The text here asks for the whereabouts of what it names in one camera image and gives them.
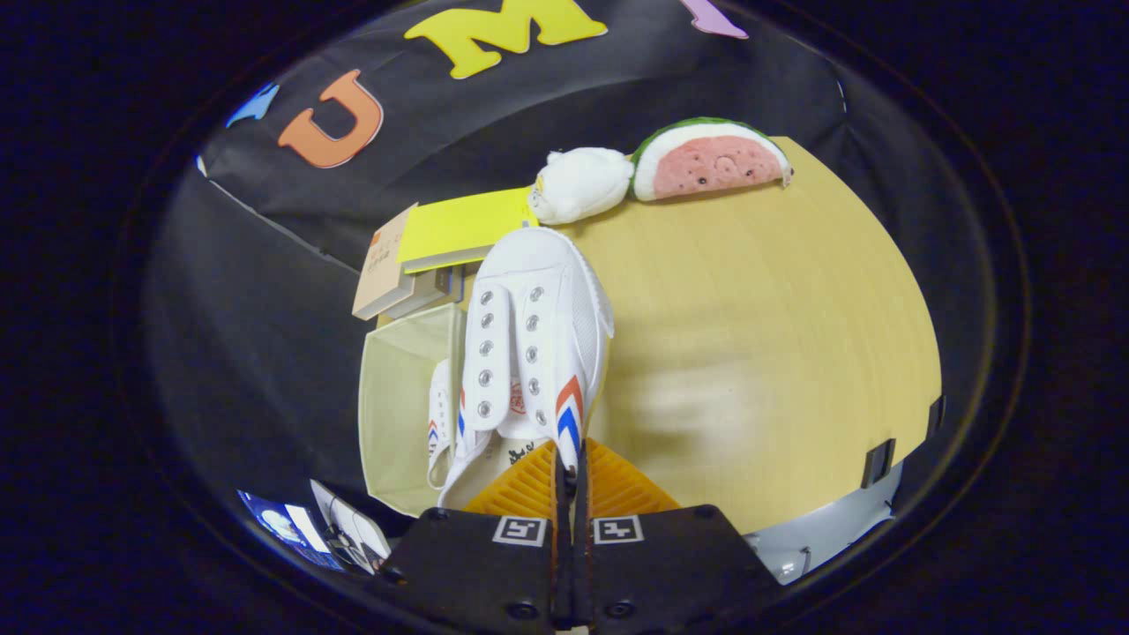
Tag blue lit screen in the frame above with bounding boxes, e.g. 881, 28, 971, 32
236, 489, 347, 572

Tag white shoe striped sides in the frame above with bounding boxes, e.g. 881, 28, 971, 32
437, 226, 617, 513
426, 357, 469, 491

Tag watermelon slice plush toy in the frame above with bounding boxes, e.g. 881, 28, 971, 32
628, 116, 794, 203

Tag white object with dark cables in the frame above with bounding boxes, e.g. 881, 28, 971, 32
310, 480, 393, 575

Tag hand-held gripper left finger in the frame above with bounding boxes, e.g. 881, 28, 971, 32
375, 439, 571, 632

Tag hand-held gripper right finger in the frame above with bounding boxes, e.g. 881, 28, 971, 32
574, 439, 782, 632

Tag brown cover book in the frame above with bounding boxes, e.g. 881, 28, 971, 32
385, 268, 452, 319

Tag white plush toy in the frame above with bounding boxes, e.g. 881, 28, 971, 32
527, 146, 637, 227

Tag black backdrop cloth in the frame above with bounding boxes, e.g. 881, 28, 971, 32
146, 0, 998, 570

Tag grey-green fabric storage box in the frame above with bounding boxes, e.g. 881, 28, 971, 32
358, 302, 469, 519

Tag yellow cover book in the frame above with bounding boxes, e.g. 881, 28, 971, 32
396, 185, 540, 275

